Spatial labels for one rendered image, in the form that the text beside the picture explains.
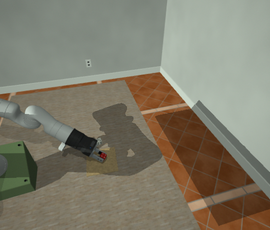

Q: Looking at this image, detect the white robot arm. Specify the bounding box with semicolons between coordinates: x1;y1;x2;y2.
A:
0;98;64;176

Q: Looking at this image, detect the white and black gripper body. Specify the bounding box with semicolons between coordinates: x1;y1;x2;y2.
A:
55;124;98;157

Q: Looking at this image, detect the red die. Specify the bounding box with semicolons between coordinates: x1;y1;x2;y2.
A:
100;152;107;161

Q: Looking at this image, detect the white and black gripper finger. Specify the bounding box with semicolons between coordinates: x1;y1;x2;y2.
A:
89;150;104;162
93;144;107;155

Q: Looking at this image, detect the white die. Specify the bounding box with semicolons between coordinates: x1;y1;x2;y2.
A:
96;138;102;145

